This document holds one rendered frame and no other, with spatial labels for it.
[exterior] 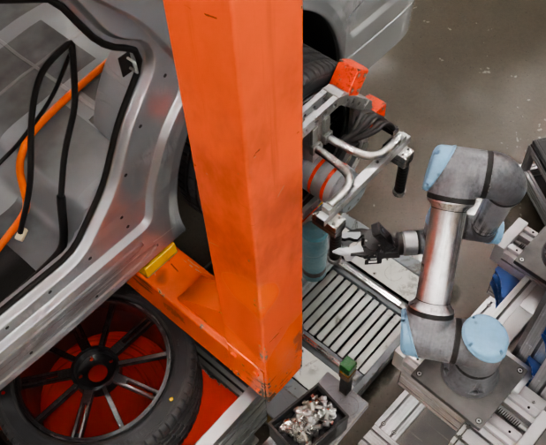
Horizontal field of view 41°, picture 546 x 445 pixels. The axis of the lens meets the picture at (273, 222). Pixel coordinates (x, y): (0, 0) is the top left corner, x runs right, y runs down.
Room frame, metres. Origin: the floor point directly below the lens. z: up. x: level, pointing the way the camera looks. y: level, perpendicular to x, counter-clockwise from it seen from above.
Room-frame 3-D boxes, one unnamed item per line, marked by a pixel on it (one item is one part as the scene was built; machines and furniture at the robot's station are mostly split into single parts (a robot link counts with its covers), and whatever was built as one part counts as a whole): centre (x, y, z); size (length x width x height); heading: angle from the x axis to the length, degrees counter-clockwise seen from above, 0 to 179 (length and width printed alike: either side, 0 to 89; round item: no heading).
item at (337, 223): (1.23, -0.16, 0.93); 0.09 x 0.05 x 0.05; 46
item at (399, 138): (1.48, -0.29, 1.03); 0.19 x 0.18 x 0.11; 46
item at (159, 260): (1.31, 0.41, 0.71); 0.14 x 0.14 x 0.05; 46
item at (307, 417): (0.77, -0.07, 0.51); 0.20 x 0.14 x 0.13; 127
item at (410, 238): (1.22, -0.41, 0.81); 0.08 x 0.05 x 0.08; 1
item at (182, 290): (1.19, 0.29, 0.69); 0.52 x 0.17 x 0.35; 46
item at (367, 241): (1.21, -0.33, 0.80); 0.12 x 0.08 x 0.09; 91
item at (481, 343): (0.78, -0.50, 0.98); 0.13 x 0.12 x 0.14; 75
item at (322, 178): (1.45, -0.18, 0.85); 0.21 x 0.14 x 0.14; 46
